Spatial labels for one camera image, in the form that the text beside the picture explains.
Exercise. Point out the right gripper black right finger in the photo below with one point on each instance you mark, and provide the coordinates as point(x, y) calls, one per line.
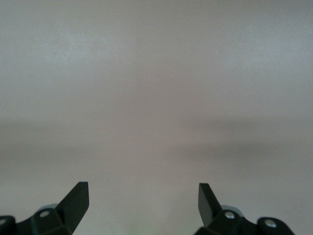
point(209, 208)

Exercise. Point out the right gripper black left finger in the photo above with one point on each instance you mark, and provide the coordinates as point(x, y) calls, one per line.
point(71, 205)

